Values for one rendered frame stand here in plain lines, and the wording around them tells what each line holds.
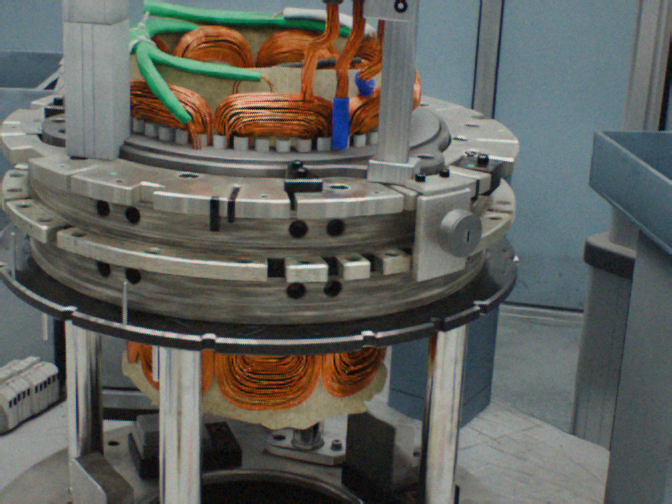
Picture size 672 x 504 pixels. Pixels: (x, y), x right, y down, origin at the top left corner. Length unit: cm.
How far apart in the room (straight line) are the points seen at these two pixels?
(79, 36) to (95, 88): 3
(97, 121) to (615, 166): 40
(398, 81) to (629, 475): 41
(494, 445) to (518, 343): 225
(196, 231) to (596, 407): 64
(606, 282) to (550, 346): 216
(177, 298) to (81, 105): 12
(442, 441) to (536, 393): 225
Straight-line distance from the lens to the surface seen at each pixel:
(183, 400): 71
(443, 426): 81
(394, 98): 67
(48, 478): 98
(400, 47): 66
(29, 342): 113
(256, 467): 99
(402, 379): 111
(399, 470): 92
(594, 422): 124
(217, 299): 68
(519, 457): 108
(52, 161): 71
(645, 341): 92
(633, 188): 90
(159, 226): 67
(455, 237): 66
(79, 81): 70
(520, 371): 317
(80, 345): 88
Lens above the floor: 128
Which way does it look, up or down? 19 degrees down
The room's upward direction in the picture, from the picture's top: 3 degrees clockwise
